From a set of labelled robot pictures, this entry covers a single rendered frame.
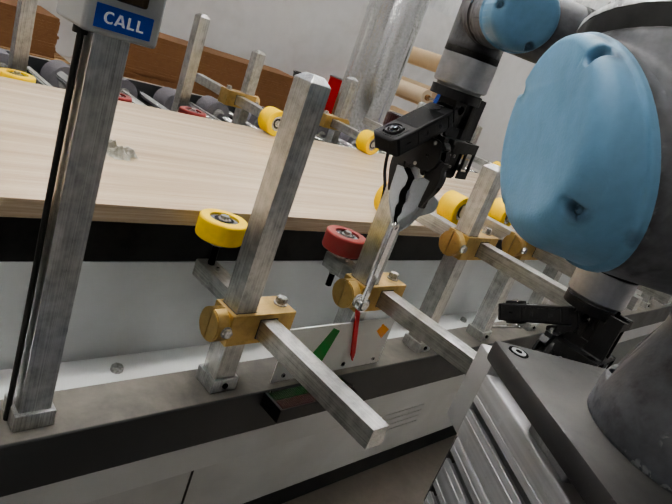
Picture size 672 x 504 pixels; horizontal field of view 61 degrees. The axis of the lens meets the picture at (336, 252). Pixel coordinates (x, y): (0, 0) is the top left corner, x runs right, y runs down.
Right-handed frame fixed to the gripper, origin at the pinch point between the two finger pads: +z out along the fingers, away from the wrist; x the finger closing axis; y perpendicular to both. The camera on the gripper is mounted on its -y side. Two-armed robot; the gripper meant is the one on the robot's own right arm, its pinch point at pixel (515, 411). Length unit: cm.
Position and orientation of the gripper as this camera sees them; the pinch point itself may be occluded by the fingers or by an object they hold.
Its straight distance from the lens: 90.1
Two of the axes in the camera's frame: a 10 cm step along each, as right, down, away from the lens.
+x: 7.0, 0.1, 7.1
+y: 6.3, 4.6, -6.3
